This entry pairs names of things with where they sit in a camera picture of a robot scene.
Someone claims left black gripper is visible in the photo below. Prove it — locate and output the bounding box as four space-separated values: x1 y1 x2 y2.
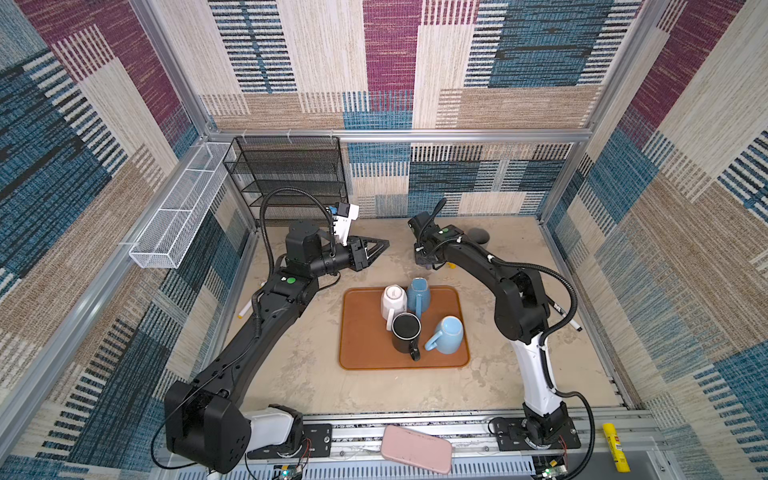
306 236 387 282

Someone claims blue patterned mug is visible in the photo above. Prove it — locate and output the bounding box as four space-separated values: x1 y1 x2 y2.
407 277 430 318

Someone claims white faceted mug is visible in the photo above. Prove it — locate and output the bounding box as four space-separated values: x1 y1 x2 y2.
380 285 407 331

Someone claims grey mug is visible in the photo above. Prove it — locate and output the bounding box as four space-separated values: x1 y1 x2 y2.
466 228 490 245

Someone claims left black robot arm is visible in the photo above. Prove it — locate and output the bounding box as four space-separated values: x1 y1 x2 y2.
157 204 389 474

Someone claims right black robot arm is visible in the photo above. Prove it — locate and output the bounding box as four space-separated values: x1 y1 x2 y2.
408 199 578 448

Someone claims black mug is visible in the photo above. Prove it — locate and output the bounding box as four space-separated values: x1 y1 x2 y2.
391 312 422 361

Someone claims light blue mug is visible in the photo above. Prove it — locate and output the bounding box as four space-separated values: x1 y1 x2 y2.
425 316 464 355

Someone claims brown serving tray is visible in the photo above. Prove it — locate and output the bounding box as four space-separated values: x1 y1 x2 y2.
338 285 470 371

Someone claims yellow white marker pen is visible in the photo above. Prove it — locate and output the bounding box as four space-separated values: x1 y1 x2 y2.
238 282 266 320

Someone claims black marker on floor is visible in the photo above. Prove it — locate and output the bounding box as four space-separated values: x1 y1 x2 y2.
548 299 583 333

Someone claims black mesh shelf rack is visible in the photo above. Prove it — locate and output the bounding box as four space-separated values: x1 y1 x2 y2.
223 136 349 220

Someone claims pink pouch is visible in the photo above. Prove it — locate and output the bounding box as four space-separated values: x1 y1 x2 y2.
380 425 453 474

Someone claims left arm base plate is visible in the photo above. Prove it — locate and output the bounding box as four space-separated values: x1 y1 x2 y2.
246 423 333 460

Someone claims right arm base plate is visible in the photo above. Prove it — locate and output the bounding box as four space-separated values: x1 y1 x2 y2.
488 417 582 452

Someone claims white wire wall basket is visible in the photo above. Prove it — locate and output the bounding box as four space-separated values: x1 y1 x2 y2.
129 142 229 269

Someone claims yellow marker right rail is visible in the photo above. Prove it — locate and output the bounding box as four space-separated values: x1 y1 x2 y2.
602 423 631 473

